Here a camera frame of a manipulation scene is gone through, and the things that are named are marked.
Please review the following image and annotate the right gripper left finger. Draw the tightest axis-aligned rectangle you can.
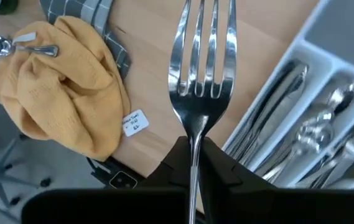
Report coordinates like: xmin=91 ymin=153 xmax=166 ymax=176
xmin=139 ymin=136 xmax=193 ymax=200

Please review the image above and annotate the yellow cloth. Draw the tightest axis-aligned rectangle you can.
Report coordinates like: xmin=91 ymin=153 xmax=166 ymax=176
xmin=0 ymin=15 xmax=131 ymax=162

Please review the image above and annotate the small black device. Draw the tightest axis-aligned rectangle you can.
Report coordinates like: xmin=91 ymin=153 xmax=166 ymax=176
xmin=108 ymin=170 xmax=139 ymax=190

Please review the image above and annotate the grey checked cloth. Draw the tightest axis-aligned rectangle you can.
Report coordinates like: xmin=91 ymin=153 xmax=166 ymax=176
xmin=39 ymin=0 xmax=133 ymax=80

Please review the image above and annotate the white cutlery organizer tray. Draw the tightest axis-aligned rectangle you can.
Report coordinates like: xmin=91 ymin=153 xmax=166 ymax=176
xmin=221 ymin=0 xmax=354 ymax=190

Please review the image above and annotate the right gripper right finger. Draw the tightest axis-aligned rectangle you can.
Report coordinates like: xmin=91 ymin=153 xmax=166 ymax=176
xmin=198 ymin=136 xmax=276 ymax=218

